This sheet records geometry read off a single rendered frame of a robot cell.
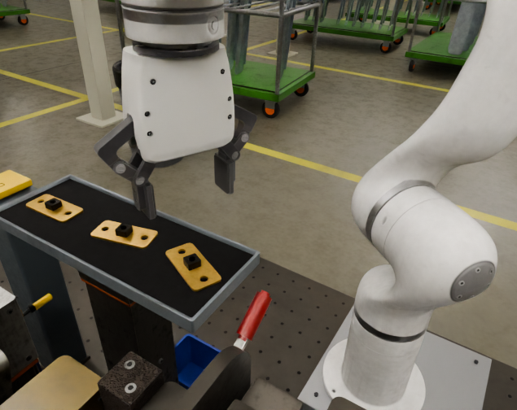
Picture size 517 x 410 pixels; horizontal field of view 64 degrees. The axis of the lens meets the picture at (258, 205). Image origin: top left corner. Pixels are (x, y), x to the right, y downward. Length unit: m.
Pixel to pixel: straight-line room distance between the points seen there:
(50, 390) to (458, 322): 1.95
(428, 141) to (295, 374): 0.61
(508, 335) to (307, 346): 1.42
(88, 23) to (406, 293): 3.71
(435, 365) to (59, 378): 0.69
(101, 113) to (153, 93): 3.84
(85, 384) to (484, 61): 0.58
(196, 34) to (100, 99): 3.83
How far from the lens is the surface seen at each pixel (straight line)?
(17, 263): 0.82
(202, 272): 0.51
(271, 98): 4.07
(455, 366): 0.97
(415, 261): 0.56
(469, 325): 2.27
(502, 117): 0.57
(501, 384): 1.12
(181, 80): 0.38
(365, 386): 0.81
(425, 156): 0.60
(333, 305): 1.14
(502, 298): 2.50
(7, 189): 0.76
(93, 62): 4.08
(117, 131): 0.39
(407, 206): 0.59
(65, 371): 0.56
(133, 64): 0.38
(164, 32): 0.36
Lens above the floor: 1.50
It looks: 33 degrees down
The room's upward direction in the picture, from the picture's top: 2 degrees clockwise
